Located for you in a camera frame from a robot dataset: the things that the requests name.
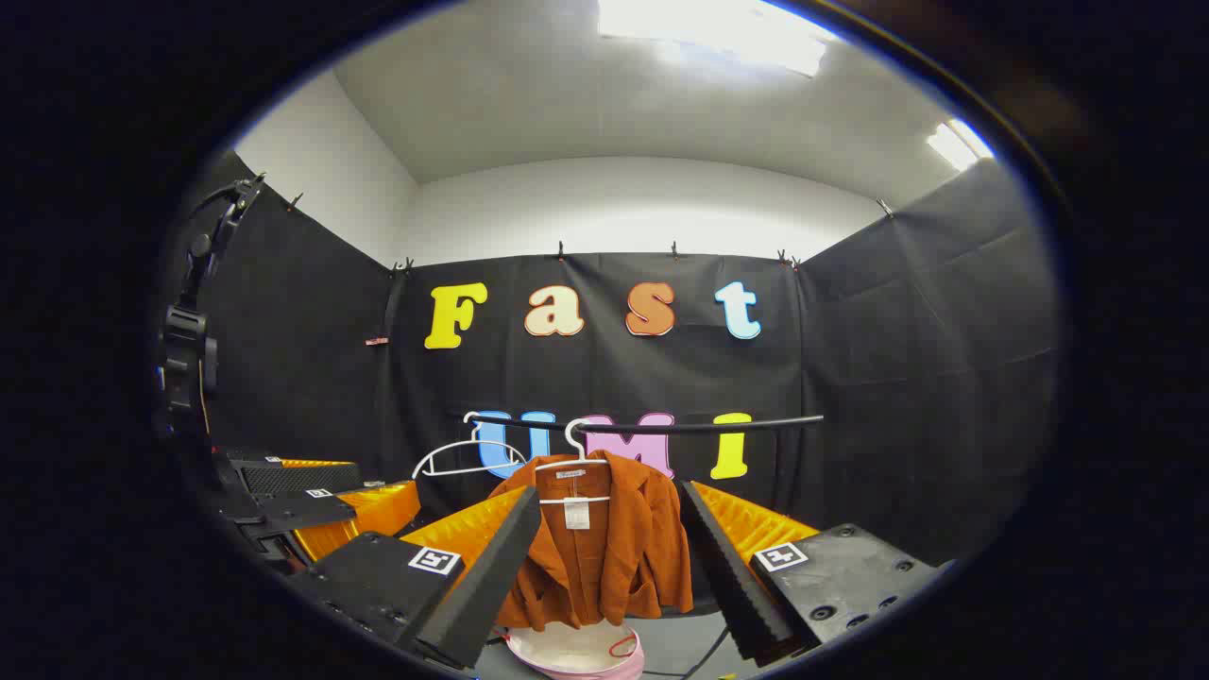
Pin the pink and white laundry hamper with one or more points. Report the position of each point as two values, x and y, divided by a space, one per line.
576 652

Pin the black clothes rail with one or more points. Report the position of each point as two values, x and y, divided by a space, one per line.
661 428

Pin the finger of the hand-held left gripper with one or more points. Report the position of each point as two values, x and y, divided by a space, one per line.
312 515
302 477

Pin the black backdrop cloth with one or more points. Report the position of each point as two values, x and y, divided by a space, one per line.
897 378

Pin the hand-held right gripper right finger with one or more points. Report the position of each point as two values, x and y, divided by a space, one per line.
727 576

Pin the small ceiling light panel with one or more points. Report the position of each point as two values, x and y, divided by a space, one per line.
959 144

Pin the white plastic clothes hanger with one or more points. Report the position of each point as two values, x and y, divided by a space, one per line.
575 444
472 441

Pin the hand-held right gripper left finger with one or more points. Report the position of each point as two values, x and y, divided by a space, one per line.
491 576

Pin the large ceiling light panel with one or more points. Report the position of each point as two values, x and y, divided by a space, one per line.
718 28

